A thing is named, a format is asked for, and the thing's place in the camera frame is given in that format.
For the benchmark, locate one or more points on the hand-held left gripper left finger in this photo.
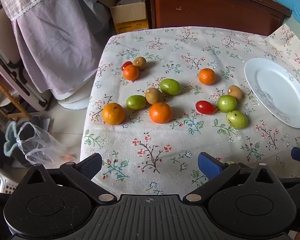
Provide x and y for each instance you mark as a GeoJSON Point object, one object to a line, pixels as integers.
{"type": "Point", "coordinates": [91, 166]}

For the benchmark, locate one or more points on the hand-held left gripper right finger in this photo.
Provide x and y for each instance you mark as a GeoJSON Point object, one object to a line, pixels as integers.
{"type": "Point", "coordinates": [210, 166]}

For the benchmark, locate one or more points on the green jujube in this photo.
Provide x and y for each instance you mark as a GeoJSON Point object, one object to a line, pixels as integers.
{"type": "Point", "coordinates": [170, 87]}
{"type": "Point", "coordinates": [227, 103]}
{"type": "Point", "coordinates": [237, 119]}
{"type": "Point", "coordinates": [135, 102]}

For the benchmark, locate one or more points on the orange mandarin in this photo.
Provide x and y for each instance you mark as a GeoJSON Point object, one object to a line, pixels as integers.
{"type": "Point", "coordinates": [207, 76]}
{"type": "Point", "coordinates": [160, 112]}
{"type": "Point", "coordinates": [130, 72]}
{"type": "Point", "coordinates": [113, 113]}

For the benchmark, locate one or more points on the red cherry tomato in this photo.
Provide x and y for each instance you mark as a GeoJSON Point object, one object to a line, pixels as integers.
{"type": "Point", "coordinates": [205, 107]}
{"type": "Point", "coordinates": [125, 65]}

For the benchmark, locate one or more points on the white plate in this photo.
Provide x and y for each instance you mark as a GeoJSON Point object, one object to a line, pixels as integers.
{"type": "Point", "coordinates": [275, 87]}

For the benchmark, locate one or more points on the brown longan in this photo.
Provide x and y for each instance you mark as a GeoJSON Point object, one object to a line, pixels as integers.
{"type": "Point", "coordinates": [153, 95]}
{"type": "Point", "coordinates": [140, 63]}
{"type": "Point", "coordinates": [235, 93]}

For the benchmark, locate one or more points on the floral tablecloth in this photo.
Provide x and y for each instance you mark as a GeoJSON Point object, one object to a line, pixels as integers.
{"type": "Point", "coordinates": [165, 135]}

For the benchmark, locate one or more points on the clear plastic bag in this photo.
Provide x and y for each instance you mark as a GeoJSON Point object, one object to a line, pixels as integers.
{"type": "Point", "coordinates": [37, 142]}

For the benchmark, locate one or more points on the white appliance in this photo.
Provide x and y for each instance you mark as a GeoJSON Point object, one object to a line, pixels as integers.
{"type": "Point", "coordinates": [70, 102]}

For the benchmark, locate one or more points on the white plastic basket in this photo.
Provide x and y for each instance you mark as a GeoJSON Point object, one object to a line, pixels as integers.
{"type": "Point", "coordinates": [2, 185]}

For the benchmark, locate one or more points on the wooden rack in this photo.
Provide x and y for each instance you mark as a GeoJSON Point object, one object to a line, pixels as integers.
{"type": "Point", "coordinates": [13, 100]}

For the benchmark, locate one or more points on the purple checkered appliance cover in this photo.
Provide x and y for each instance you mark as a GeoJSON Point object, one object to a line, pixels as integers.
{"type": "Point", "coordinates": [55, 35]}

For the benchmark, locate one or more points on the white folding table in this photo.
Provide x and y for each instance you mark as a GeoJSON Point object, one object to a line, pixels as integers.
{"type": "Point", "coordinates": [5, 55]}

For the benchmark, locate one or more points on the blue printed cushion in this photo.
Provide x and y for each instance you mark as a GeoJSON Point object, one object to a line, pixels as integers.
{"type": "Point", "coordinates": [292, 2]}

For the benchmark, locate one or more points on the cardboard box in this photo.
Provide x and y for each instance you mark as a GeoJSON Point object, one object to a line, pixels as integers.
{"type": "Point", "coordinates": [130, 12]}

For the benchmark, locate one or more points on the brown wooden cabinet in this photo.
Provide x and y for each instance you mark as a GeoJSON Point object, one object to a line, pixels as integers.
{"type": "Point", "coordinates": [215, 7]}

